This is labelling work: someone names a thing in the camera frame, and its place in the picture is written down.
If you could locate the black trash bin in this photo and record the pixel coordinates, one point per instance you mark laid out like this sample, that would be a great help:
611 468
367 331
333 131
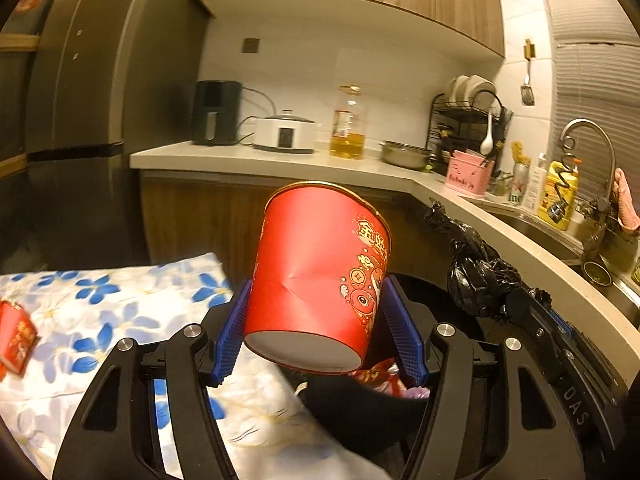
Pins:
360 410

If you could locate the cooking oil bottle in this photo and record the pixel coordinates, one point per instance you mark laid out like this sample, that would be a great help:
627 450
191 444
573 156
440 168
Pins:
347 145

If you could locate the white electric cooker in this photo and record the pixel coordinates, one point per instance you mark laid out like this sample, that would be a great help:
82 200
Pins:
285 132

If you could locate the steel kitchen faucet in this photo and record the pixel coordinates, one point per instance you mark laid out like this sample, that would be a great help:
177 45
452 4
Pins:
607 155

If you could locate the red paper bucket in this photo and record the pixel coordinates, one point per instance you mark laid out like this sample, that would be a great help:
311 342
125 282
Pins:
310 270

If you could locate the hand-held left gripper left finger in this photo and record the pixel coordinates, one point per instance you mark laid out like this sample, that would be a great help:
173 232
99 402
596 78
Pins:
232 335

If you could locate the hanging metal spatula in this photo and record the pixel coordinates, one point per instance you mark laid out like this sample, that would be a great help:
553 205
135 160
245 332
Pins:
527 92

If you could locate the red paper packet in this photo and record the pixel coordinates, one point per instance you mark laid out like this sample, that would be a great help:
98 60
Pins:
17 335

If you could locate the grey refrigerator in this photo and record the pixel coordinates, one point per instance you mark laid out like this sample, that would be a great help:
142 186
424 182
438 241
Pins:
100 110

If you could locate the pink hanging cloth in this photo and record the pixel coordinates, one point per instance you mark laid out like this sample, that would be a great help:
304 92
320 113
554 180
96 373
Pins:
627 200

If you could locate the pink utensil holder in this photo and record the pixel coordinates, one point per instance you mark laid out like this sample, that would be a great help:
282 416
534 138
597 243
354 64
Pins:
467 175

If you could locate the black air fryer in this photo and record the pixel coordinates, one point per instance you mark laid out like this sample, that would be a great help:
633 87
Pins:
215 110

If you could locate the grey window blind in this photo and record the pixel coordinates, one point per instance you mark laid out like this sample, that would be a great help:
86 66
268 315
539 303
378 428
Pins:
595 60

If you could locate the green white can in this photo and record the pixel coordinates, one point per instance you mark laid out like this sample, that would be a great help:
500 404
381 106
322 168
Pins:
519 187

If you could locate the yellow detergent bottle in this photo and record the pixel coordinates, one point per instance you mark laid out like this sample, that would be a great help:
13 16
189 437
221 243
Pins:
552 185

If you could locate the white plastic bottle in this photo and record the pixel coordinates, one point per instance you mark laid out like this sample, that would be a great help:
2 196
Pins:
539 180

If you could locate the black plastic bag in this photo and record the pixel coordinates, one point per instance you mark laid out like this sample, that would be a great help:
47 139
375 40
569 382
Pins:
475 270

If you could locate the black dish rack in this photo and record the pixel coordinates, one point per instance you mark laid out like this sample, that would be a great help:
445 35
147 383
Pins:
450 125

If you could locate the white plates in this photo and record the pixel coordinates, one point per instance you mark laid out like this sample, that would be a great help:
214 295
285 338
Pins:
472 87

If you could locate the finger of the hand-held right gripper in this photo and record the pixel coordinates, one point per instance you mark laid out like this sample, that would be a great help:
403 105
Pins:
532 317
561 322

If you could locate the dark wall socket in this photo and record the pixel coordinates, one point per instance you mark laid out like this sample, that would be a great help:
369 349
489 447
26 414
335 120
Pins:
251 45

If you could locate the lilac plastic bag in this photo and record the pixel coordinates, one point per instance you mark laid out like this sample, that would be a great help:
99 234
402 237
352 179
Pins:
420 392

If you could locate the steel kitchen sink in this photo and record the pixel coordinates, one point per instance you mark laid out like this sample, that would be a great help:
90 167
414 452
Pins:
555 240

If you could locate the white ladle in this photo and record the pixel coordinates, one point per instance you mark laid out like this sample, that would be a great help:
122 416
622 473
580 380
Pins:
487 142

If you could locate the blue floral cloth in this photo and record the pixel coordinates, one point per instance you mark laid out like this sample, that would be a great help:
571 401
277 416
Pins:
125 285

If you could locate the steel basin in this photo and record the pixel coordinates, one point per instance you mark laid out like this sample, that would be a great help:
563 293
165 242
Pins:
405 156

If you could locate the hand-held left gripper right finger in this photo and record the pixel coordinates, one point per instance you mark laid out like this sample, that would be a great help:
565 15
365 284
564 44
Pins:
405 335

